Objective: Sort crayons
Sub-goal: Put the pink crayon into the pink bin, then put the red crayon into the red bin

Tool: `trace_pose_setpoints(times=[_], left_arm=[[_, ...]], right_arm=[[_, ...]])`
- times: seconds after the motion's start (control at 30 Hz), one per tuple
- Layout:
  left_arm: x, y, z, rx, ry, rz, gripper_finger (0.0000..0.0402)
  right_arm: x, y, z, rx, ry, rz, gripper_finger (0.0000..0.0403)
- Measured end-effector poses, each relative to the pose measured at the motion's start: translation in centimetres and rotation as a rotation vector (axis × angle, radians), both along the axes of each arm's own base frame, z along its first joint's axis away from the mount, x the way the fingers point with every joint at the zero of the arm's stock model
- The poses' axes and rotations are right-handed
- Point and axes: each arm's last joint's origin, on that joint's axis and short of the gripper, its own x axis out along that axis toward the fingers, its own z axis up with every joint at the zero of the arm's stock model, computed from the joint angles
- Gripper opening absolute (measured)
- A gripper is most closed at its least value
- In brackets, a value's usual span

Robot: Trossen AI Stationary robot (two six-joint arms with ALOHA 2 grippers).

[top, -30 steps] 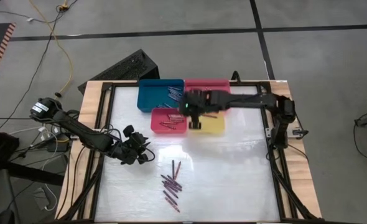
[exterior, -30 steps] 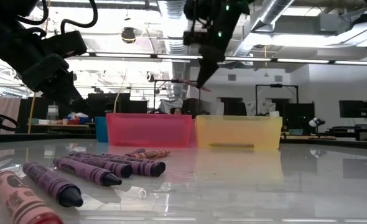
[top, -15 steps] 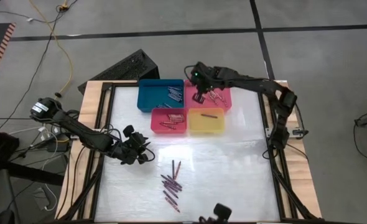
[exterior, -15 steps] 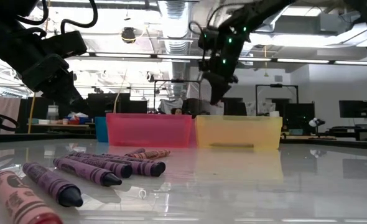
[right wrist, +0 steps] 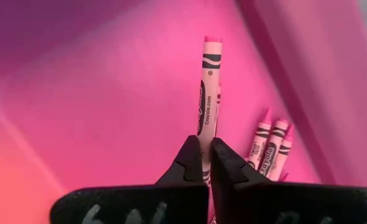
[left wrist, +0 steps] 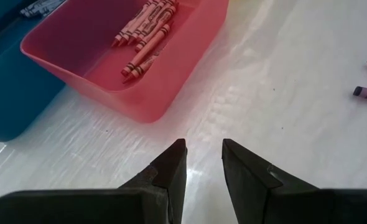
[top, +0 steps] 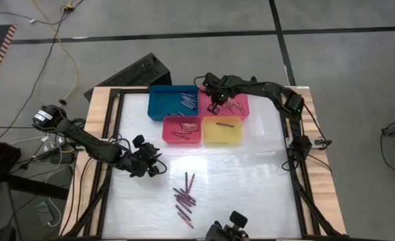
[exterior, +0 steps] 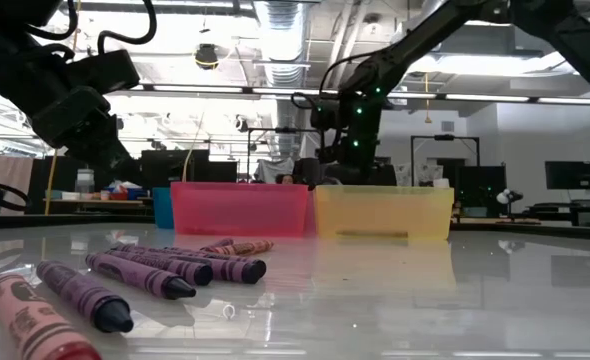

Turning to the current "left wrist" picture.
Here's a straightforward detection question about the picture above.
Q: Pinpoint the large teal plastic bin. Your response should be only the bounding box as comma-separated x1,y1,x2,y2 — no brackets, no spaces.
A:
0,0,68,143

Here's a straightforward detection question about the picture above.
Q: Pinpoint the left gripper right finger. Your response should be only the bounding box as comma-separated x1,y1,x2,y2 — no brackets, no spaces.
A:
221,138,367,224

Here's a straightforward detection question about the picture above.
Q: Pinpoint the small pink plastic bin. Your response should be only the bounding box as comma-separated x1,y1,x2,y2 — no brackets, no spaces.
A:
20,0,230,124

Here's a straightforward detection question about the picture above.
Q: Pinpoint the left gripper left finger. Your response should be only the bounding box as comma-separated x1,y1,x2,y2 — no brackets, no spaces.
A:
0,138,188,224

